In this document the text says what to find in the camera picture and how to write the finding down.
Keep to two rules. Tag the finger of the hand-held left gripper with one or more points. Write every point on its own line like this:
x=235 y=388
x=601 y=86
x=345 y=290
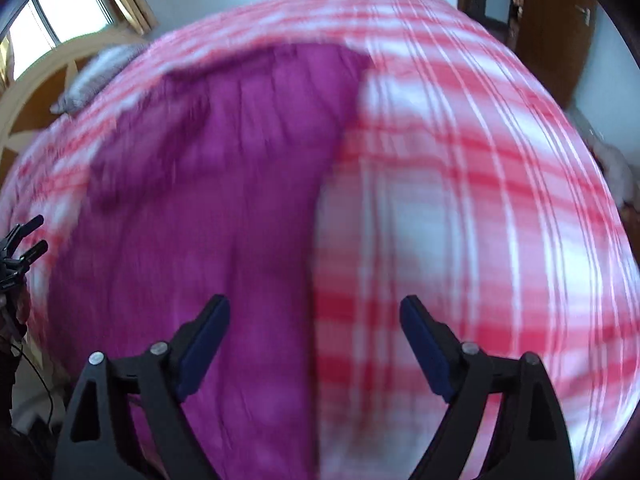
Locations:
x=27 y=226
x=32 y=252

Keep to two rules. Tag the brown wooden door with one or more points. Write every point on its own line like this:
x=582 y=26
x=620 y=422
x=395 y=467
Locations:
x=550 y=35

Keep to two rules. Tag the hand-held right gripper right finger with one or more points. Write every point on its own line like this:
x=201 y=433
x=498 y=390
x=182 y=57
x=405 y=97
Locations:
x=425 y=345

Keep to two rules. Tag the striped pillow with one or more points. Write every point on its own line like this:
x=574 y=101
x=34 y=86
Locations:
x=97 y=77

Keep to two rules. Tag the bed with red plaid sheet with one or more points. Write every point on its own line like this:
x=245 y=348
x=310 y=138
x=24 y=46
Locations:
x=475 y=210

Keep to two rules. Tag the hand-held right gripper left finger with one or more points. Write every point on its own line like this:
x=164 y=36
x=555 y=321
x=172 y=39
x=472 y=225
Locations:
x=205 y=345

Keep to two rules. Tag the purple down jacket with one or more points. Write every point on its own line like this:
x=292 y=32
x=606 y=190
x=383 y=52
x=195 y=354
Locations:
x=225 y=210

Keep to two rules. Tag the pale plush toy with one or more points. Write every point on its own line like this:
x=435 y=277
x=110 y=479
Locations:
x=617 y=170

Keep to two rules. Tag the wooden bed headboard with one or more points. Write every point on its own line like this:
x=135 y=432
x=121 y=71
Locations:
x=30 y=110

